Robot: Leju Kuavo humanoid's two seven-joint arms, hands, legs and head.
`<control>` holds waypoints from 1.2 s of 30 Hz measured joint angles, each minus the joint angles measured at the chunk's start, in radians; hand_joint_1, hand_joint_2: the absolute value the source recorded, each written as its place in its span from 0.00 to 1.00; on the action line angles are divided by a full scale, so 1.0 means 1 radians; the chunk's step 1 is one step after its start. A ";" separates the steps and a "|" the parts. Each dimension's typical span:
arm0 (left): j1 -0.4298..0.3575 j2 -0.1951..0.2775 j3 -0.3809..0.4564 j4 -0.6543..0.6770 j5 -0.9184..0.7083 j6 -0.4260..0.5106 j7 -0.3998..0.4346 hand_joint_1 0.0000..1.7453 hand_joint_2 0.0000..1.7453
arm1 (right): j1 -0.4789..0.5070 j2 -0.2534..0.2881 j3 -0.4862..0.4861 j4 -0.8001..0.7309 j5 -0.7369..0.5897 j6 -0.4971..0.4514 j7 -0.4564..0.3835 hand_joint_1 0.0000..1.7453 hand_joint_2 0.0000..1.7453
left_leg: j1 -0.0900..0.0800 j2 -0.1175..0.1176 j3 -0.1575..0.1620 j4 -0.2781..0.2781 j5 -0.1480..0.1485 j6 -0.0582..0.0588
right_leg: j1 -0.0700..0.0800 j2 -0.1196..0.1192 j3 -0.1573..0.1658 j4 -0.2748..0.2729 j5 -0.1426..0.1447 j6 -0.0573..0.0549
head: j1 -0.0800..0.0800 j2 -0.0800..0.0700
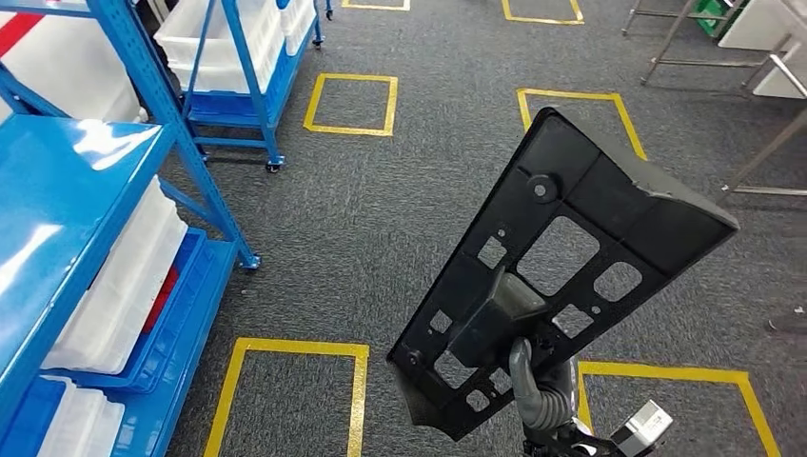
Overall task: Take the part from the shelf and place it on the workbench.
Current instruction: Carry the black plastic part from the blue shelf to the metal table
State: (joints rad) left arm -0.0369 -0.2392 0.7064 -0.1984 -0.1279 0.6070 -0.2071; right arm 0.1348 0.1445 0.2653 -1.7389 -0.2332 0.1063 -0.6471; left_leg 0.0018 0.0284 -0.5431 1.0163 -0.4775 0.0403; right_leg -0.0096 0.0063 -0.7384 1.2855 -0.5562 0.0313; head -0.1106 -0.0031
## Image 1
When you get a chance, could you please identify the white plastic crate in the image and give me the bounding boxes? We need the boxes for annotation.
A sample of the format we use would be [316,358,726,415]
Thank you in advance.
[40,176,189,376]
[277,0,317,57]
[37,378,126,457]
[154,0,286,96]

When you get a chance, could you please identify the white cabinet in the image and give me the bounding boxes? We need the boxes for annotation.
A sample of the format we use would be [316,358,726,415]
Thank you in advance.
[718,0,807,100]

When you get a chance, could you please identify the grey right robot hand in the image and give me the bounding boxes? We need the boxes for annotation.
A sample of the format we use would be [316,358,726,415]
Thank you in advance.
[507,337,578,443]

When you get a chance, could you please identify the blue metal shelf rack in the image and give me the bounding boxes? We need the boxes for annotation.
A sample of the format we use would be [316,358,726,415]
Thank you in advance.
[0,0,261,457]

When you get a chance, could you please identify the red object in crate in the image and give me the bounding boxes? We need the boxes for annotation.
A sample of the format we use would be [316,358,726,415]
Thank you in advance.
[141,265,181,335]

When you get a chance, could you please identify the blue wheeled shelf rack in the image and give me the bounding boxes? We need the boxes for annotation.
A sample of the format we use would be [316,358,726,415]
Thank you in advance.
[150,0,335,174]

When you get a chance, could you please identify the black plastic plate bracket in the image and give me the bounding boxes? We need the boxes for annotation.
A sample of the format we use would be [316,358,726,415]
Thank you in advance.
[385,107,740,443]

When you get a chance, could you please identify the green plastic crate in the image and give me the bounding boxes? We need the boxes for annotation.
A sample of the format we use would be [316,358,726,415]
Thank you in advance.
[693,0,748,36]

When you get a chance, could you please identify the white car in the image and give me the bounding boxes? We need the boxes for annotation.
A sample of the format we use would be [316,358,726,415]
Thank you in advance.
[0,0,143,124]

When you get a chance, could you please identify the steel frame table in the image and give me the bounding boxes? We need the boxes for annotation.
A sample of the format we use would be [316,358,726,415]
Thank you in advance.
[718,37,807,203]
[620,0,796,88]

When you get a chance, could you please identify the red barrier belt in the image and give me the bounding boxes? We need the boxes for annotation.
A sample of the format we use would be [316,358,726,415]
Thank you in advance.
[0,12,46,58]

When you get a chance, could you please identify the black camera bracket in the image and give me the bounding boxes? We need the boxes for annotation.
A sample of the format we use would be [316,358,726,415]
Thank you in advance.
[522,422,638,457]

